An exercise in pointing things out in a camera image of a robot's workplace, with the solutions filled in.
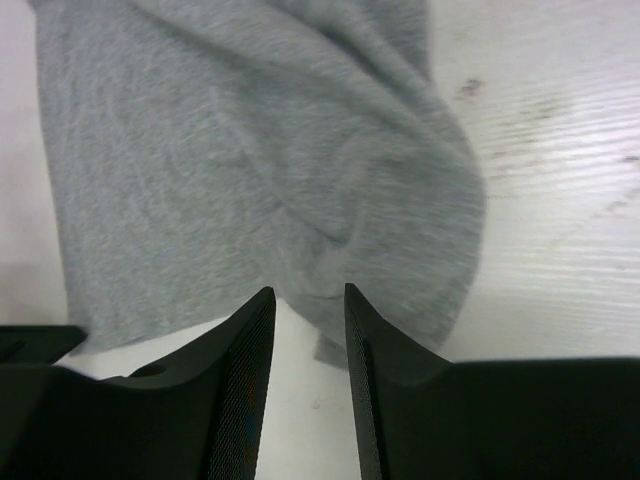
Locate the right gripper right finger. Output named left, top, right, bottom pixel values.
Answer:
left=344, top=284, right=639, bottom=480

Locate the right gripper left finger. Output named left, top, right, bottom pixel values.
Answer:
left=1, top=287, right=276, bottom=480

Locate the grey tank top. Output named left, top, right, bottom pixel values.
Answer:
left=32, top=1, right=486, bottom=365

